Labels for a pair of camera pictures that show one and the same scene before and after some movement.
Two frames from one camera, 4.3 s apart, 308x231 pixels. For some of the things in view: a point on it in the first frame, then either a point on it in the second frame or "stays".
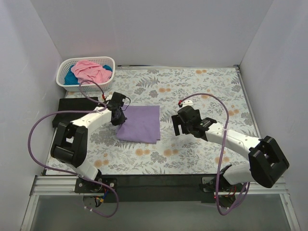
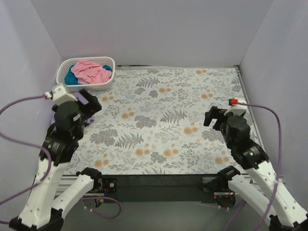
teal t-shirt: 71,79 stays
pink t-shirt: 89,70 stays
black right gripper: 179,123 to 214,116
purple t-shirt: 142,125 to 80,98
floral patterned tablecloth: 217,91 stays
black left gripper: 119,118 to 90,104
